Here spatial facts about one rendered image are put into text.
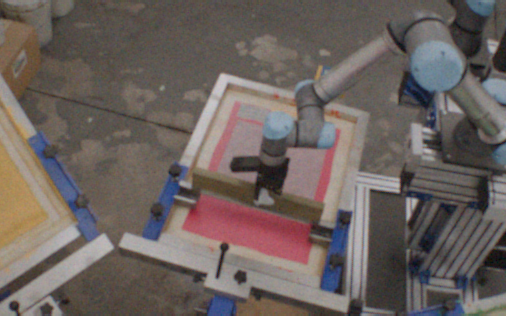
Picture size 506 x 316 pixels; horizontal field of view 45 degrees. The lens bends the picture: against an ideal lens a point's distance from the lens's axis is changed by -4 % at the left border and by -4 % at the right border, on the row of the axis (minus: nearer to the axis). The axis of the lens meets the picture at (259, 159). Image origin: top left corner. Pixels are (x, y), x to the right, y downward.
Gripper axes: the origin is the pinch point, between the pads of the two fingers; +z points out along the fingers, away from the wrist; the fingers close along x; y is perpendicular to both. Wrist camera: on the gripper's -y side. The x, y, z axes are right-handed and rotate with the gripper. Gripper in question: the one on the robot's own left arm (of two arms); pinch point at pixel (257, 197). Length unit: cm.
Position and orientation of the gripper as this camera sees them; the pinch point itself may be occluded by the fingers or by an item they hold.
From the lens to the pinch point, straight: 191.9
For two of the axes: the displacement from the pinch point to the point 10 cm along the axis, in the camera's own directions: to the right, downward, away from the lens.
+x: 2.6, -7.2, 6.4
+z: -1.1, 6.4, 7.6
